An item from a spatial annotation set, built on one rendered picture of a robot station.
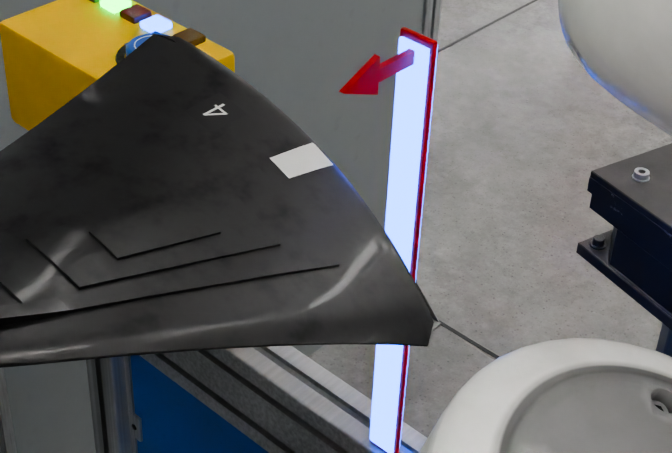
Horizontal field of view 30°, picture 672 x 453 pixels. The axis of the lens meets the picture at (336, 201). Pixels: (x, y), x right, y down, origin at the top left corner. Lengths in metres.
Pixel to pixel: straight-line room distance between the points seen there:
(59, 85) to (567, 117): 2.14
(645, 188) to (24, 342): 0.55
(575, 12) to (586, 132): 2.69
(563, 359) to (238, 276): 0.34
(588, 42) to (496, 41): 3.03
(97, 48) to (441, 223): 1.70
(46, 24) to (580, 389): 0.78
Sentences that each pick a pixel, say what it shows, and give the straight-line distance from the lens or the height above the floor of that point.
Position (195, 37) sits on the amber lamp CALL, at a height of 1.08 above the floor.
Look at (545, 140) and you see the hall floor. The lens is 2.89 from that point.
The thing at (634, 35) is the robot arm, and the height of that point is 1.42.
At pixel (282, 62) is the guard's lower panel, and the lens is 1.77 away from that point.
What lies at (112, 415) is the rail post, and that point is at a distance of 1.20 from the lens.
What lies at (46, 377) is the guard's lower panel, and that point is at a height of 0.34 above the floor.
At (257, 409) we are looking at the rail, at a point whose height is 0.82.
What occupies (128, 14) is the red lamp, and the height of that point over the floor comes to 1.08.
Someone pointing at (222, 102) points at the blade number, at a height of 1.18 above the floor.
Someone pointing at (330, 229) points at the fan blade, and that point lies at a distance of 0.62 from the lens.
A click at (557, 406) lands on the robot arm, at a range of 0.24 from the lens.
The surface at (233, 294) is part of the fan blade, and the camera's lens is 0.56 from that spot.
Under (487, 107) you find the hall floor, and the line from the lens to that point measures 2.98.
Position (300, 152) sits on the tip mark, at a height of 1.16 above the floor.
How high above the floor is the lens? 1.52
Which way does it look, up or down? 35 degrees down
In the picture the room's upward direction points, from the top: 3 degrees clockwise
